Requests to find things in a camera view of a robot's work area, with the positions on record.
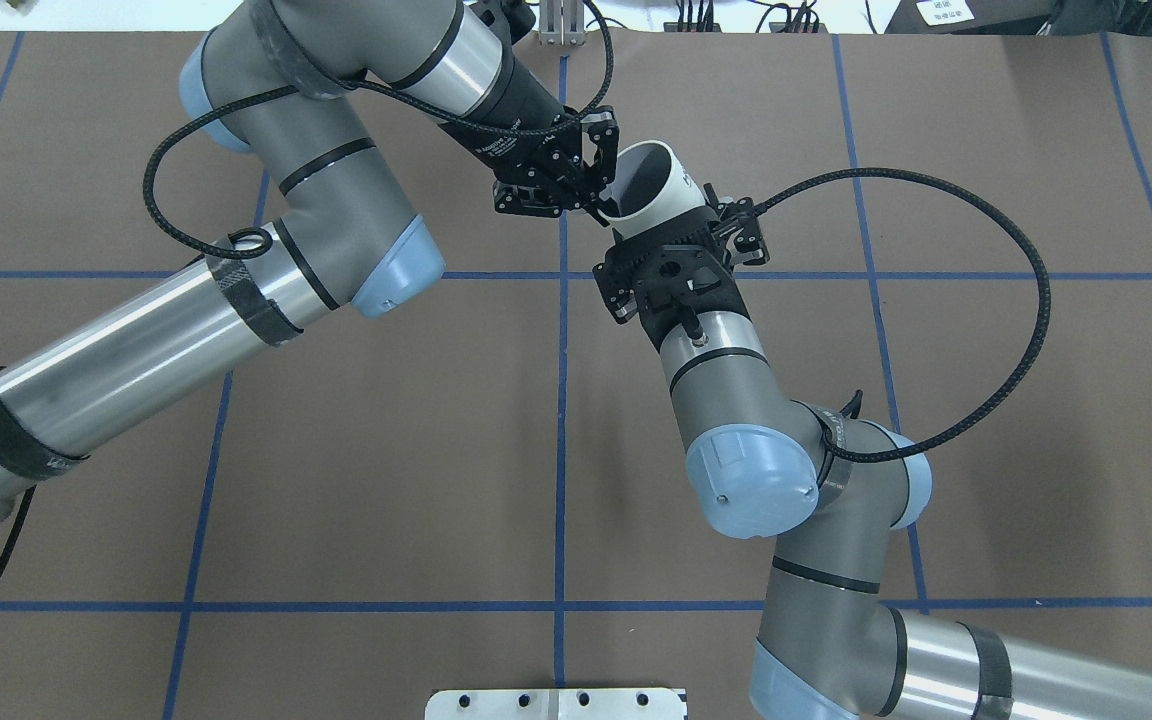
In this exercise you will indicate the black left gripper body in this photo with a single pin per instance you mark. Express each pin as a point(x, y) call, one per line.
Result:
point(508, 135)

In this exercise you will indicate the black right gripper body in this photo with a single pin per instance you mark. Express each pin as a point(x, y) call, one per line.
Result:
point(748, 236)

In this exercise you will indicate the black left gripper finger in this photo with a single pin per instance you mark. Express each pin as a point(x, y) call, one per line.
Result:
point(603, 131)
point(549, 199)

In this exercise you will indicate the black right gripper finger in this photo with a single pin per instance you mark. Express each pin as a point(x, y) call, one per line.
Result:
point(754, 251)

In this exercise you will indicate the white mug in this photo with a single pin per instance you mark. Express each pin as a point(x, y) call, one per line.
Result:
point(650, 187)

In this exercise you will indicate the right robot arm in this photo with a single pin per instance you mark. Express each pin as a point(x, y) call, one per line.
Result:
point(830, 488)

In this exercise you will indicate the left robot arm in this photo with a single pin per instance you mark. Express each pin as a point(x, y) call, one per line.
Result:
point(273, 79)

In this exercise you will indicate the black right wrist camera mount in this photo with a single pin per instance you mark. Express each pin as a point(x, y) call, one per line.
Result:
point(644, 278)

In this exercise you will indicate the aluminium frame post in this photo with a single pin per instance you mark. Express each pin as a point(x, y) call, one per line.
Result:
point(561, 23)

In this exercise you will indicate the white central mounting post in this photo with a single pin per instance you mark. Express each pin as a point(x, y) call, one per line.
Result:
point(559, 703)

